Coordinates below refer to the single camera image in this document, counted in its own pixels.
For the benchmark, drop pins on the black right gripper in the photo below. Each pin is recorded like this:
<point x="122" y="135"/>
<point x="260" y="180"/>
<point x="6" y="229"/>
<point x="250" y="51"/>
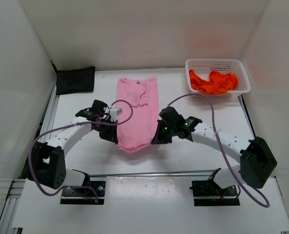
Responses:
<point x="158" y="138"/>

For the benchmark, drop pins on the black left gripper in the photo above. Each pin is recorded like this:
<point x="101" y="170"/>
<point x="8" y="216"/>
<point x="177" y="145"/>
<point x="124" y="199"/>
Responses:
<point x="112" y="135"/>

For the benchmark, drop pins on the pink t shirt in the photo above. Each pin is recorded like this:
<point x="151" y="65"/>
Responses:
<point x="142" y="96"/>

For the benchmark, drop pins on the black t shirt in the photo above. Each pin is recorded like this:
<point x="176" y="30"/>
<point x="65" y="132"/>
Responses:
<point x="75" y="81"/>

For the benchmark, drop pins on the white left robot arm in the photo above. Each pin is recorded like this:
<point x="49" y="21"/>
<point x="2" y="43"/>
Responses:
<point x="48" y="158"/>

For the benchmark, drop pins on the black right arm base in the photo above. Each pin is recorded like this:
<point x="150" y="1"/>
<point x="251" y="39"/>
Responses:
<point x="206" y="193"/>

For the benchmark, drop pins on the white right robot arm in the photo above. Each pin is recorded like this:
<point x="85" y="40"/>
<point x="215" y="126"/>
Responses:
<point x="255" y="161"/>

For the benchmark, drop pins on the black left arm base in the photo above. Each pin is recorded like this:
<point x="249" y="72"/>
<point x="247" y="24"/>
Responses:
<point x="85" y="196"/>

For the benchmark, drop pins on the white plastic laundry basket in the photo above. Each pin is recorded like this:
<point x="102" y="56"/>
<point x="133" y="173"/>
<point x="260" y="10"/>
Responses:
<point x="203" y="66"/>

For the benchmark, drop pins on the orange t shirt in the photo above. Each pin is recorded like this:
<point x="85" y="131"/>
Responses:
<point x="217" y="84"/>

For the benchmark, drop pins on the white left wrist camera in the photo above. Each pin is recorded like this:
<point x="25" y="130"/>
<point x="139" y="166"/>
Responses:
<point x="114" y="113"/>

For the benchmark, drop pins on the aluminium table edge rail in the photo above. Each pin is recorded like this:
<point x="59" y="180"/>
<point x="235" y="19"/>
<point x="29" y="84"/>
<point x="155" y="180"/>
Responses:
<point x="159" y="173"/>

